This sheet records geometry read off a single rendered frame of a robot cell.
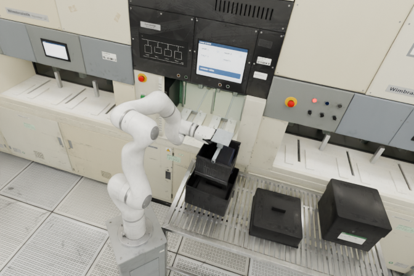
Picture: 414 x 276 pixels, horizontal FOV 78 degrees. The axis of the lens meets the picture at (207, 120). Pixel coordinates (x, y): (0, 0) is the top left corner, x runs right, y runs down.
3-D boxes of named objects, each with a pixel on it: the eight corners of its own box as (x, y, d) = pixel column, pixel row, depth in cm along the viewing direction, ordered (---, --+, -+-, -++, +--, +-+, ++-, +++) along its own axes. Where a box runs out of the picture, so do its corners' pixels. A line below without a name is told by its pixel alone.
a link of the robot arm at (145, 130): (130, 189, 136) (155, 204, 131) (113, 202, 127) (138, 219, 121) (136, 105, 113) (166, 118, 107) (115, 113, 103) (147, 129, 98)
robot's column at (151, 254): (129, 314, 179) (117, 265, 134) (118, 275, 198) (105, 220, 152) (166, 293, 192) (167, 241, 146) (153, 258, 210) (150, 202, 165)
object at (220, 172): (206, 156, 175) (212, 119, 156) (235, 166, 170) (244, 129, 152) (192, 182, 156) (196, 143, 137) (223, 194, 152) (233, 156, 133)
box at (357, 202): (321, 239, 156) (337, 216, 141) (316, 201, 179) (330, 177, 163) (370, 253, 152) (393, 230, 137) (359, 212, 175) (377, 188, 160)
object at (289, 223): (248, 235, 154) (252, 222, 146) (252, 195, 177) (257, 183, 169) (298, 249, 150) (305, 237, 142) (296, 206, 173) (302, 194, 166)
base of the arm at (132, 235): (123, 253, 139) (119, 235, 127) (114, 223, 151) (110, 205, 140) (157, 238, 147) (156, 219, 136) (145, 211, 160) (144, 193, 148)
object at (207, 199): (199, 172, 189) (201, 155, 179) (235, 185, 183) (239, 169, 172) (183, 201, 168) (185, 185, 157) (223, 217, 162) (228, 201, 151)
